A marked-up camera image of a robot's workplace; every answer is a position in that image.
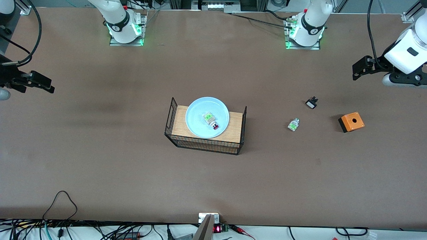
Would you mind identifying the light blue round plate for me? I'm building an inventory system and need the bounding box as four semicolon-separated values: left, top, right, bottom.
185;97;230;139

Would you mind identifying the black looped cable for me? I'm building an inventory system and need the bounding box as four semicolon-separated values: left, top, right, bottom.
42;191;78;222

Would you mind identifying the black power adapter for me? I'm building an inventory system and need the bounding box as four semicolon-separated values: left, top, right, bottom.
115;232;141;240

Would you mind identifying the silver metal bracket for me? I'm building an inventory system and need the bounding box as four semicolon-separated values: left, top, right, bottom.
198;213;220;224

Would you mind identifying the black cable to arm base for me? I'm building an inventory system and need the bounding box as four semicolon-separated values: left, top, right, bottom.
230;13;296;30

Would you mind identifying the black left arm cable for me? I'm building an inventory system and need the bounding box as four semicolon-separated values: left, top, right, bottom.
367;0;387;65

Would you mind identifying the red clip lead wire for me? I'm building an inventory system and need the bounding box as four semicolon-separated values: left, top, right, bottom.
230;225;256;240

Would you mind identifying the black wire rack wooden top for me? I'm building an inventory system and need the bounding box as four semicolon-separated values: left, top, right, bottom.
164;97;247;156

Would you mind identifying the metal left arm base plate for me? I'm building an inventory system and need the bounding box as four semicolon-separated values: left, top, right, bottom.
284;18;321;50

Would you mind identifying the aluminium frame with power strip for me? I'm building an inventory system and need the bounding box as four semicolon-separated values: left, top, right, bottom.
168;0;267;13

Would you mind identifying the black coiled cable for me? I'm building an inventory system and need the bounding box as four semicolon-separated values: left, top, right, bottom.
335;227;369;236

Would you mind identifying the aluminium corner post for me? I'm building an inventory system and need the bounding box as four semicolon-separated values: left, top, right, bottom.
15;0;32;16
402;0;427;24

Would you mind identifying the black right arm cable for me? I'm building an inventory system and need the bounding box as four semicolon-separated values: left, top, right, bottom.
0;0;42;65

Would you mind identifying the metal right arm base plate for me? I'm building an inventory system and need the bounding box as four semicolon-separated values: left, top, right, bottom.
109;15;147;46

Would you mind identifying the red push button switch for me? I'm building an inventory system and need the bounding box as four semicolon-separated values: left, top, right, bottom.
203;113;220;130

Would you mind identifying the grey metal mounting bar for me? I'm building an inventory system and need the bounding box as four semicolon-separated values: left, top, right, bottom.
193;214;215;240

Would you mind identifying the orange button enclosure box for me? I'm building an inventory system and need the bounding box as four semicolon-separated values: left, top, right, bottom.
338;112;365;133

